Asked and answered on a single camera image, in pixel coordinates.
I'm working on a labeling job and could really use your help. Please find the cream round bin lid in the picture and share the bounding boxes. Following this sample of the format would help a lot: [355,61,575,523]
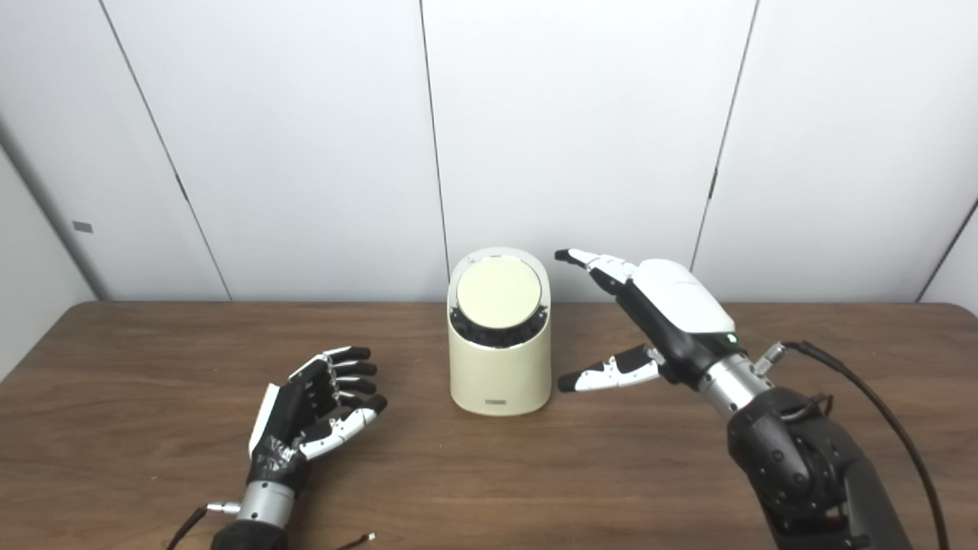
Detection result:
[456,256,543,329]

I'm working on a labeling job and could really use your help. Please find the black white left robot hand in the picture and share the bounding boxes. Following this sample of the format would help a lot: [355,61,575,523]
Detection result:
[247,346,388,486]

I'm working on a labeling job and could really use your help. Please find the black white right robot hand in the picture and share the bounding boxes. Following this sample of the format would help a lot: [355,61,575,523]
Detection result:
[555,248,746,393]

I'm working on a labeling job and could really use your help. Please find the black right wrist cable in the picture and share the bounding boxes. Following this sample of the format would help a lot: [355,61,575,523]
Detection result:
[756,341,950,550]

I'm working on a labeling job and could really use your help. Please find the cream-colored bin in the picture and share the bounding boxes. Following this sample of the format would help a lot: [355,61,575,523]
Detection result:
[447,247,552,417]

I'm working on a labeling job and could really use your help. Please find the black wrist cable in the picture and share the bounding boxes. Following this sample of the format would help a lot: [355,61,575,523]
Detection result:
[756,341,950,550]
[166,502,241,550]

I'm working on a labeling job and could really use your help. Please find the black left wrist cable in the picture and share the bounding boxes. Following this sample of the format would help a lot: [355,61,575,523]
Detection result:
[166,502,241,550]

